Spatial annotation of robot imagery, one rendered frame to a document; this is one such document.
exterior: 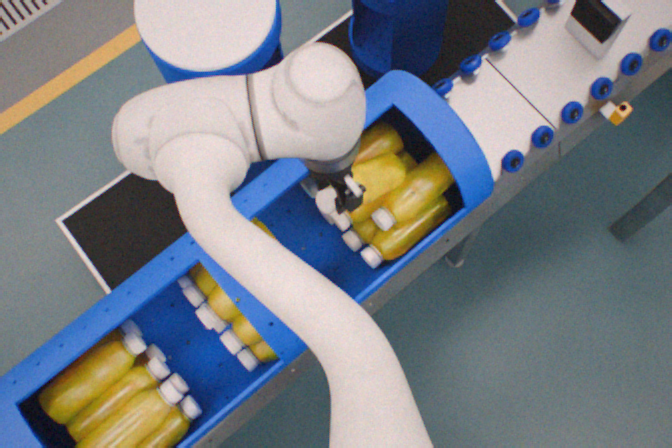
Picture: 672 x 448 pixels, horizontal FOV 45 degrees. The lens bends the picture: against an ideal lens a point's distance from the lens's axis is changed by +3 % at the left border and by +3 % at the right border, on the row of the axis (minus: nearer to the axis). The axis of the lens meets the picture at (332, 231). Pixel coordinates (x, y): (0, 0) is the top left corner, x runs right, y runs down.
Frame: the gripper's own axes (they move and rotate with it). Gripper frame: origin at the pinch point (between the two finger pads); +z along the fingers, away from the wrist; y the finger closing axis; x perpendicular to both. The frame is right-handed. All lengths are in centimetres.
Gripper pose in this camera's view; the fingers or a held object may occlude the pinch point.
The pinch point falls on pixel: (334, 190)
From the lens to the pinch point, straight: 126.3
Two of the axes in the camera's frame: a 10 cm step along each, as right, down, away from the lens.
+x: -7.7, 6.3, -1.3
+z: 0.5, 2.6, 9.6
